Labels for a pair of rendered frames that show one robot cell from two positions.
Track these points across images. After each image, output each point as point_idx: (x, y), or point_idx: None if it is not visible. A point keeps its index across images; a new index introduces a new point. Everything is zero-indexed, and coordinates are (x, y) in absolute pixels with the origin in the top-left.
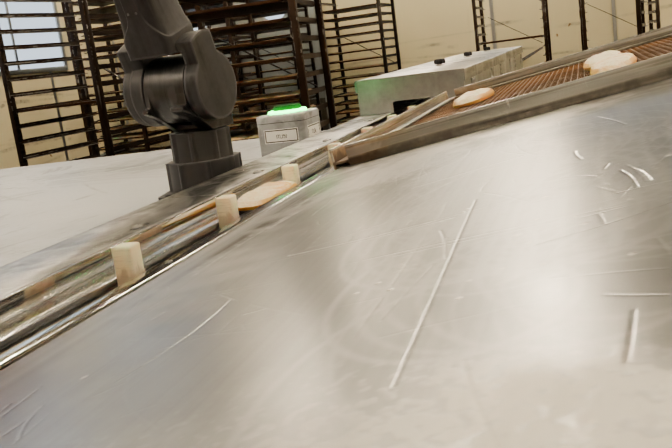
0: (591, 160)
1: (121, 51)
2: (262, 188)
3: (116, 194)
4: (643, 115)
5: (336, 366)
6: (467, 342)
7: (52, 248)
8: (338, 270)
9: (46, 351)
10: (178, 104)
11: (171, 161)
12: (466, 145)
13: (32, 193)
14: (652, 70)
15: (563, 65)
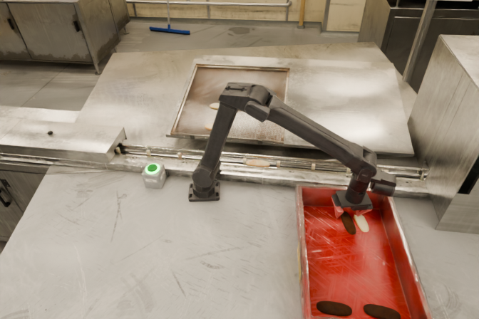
0: (336, 117)
1: (210, 171)
2: (258, 162)
3: (170, 228)
4: (317, 112)
5: (375, 128)
6: (374, 124)
7: (304, 179)
8: (357, 131)
9: None
10: (219, 171)
11: (202, 192)
12: None
13: (129, 278)
14: None
15: (181, 110)
